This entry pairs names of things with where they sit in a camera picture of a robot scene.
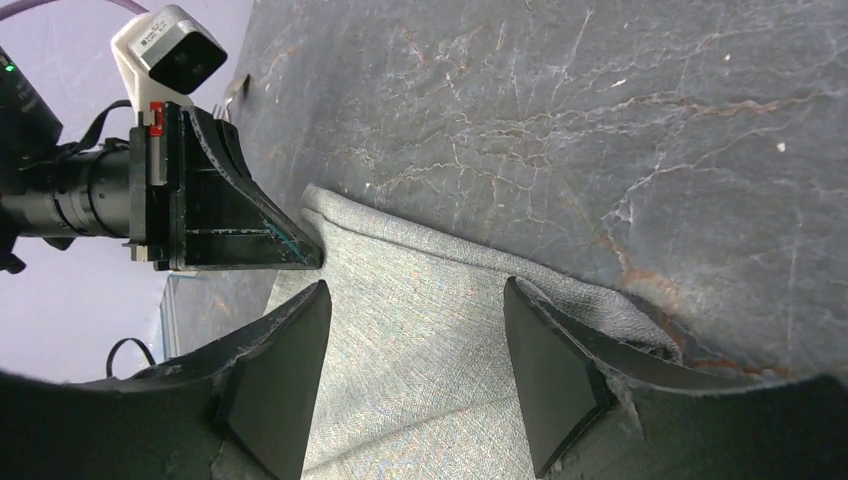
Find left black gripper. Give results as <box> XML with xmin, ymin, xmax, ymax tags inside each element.
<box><xmin>127</xmin><ymin>101</ymin><xmax>324</xmax><ymax>271</ymax></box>

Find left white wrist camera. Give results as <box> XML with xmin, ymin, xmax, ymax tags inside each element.
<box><xmin>110</xmin><ymin>4</ymin><xmax>228</xmax><ymax>126</ymax></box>

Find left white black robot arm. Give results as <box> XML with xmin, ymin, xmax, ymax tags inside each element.
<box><xmin>1</xmin><ymin>56</ymin><xmax>324</xmax><ymax>274</ymax></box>

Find silver spoon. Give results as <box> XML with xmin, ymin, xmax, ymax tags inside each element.
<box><xmin>222</xmin><ymin>74</ymin><xmax>251</xmax><ymax>122</ymax></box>

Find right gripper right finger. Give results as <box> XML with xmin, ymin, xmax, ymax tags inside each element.
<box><xmin>503</xmin><ymin>277</ymin><xmax>742</xmax><ymax>479</ymax></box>

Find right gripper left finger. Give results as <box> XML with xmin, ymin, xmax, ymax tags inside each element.
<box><xmin>136</xmin><ymin>280</ymin><xmax>332</xmax><ymax>479</ymax></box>

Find grey cloth napkin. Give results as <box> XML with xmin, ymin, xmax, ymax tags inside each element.
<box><xmin>269</xmin><ymin>185</ymin><xmax>682</xmax><ymax>479</ymax></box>

